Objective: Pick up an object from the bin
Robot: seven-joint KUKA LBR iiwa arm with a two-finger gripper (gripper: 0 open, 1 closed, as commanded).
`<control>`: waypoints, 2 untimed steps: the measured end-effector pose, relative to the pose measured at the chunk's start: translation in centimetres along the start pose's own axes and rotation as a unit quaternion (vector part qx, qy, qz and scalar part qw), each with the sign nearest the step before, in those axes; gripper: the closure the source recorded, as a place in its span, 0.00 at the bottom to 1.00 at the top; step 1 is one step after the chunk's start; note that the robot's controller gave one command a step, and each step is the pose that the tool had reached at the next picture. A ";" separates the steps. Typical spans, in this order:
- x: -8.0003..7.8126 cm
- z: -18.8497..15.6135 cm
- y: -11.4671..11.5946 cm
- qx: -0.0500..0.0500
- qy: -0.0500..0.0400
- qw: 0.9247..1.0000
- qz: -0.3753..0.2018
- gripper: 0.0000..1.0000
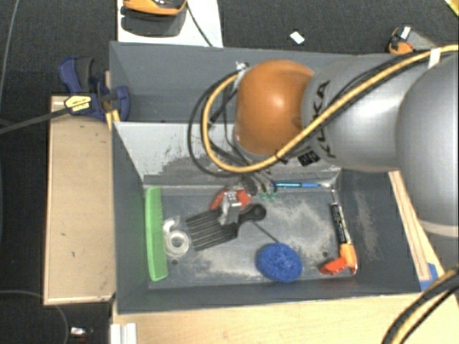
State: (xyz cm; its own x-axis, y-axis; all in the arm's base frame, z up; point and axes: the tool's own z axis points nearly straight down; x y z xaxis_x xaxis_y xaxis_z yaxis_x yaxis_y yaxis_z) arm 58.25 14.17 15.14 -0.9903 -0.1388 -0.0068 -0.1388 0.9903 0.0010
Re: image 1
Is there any red plastic tool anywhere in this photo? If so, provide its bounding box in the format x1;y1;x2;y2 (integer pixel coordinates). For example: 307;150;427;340
209;188;252;210

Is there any black hair pick comb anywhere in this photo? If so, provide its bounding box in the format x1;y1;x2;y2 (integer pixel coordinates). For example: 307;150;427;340
184;203;268;252

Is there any blue pen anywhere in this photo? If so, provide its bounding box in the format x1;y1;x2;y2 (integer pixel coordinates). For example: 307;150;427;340
270;181;321;189

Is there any blue round scrubber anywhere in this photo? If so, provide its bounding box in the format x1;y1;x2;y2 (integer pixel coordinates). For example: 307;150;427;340
255;242;303;284

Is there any green comb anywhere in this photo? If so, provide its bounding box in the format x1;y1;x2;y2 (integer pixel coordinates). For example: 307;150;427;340
144;186;169;282

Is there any black and orange tool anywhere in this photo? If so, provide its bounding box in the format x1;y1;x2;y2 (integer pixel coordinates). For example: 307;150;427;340
318;201;359;277

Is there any grey metal bin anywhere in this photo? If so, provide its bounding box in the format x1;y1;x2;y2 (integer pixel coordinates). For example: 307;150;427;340
108;40;423;314

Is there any pale wood board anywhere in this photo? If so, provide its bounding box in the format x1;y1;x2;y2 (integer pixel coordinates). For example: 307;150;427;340
42;95;118;306

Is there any black cylinder on white bracket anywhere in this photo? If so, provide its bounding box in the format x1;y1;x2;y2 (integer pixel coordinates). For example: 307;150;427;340
297;150;321;168

